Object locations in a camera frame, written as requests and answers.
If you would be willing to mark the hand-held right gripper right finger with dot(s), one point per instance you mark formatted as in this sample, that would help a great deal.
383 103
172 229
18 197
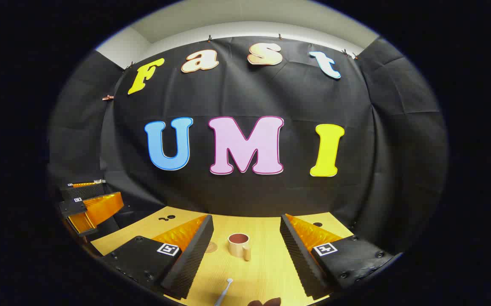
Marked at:
300 259

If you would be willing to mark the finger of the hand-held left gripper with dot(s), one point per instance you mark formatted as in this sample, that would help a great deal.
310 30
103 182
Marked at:
101 208
84 191

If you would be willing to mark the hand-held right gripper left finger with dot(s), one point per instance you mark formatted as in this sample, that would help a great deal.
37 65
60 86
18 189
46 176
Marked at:
190 259

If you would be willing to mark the round brown coaster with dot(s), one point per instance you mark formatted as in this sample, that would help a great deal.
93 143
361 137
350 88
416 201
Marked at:
211 247

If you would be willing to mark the white toothbrush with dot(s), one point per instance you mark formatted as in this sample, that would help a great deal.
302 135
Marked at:
224 291

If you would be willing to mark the beige cup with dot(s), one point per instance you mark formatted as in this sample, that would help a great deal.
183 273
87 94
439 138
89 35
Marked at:
238 245

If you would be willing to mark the wooden desktop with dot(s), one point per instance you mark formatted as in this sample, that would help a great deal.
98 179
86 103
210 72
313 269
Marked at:
262 272

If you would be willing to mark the black backdrop cloth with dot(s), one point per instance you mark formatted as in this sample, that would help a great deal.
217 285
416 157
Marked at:
271 93

